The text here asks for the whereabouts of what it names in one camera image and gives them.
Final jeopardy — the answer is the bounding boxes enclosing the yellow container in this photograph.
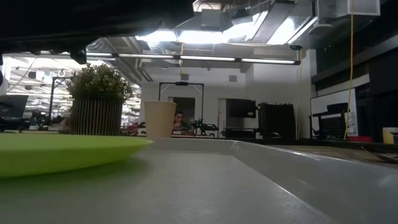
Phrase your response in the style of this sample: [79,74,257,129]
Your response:
[382,126,398,145]

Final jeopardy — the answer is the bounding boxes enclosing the artificial plant in striped pot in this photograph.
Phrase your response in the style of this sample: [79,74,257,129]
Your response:
[65,63,134,136]

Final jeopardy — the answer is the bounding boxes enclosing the red box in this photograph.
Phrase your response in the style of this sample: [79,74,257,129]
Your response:
[347,135,373,143]

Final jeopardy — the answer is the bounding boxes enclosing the person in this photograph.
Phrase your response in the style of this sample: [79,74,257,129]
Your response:
[172,111,194,132]

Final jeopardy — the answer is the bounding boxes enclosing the black metal frame stand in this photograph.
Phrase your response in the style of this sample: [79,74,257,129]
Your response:
[158,82,205,131]

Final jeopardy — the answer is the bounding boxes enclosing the black perforated rack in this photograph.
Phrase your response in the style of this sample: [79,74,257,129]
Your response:
[309,110,348,140]

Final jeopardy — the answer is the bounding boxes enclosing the whiteboard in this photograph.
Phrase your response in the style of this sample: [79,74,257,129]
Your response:
[310,88,358,137]

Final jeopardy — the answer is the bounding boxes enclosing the black computer monitor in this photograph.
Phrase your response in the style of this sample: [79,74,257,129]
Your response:
[0,95,29,118]

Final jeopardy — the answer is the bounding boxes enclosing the thin black frame stand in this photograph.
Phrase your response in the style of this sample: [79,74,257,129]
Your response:
[48,77,74,121]

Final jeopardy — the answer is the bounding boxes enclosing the yellow hanging cable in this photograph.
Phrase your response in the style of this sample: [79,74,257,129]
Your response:
[343,12,355,140]

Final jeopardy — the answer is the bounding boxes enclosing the green plastic plate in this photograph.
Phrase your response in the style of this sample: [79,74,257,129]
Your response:
[0,133,154,179]

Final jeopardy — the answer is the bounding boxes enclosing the black cabinet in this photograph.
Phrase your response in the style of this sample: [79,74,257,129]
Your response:
[257,101,297,140]

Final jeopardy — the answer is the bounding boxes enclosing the black wall screen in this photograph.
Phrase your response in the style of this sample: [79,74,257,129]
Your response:
[226,98,257,119]

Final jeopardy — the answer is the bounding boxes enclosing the beige paper cup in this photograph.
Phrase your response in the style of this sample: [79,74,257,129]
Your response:
[143,100,177,139]

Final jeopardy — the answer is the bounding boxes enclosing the long ceiling light bar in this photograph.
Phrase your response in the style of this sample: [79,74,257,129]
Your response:
[85,52,302,65]

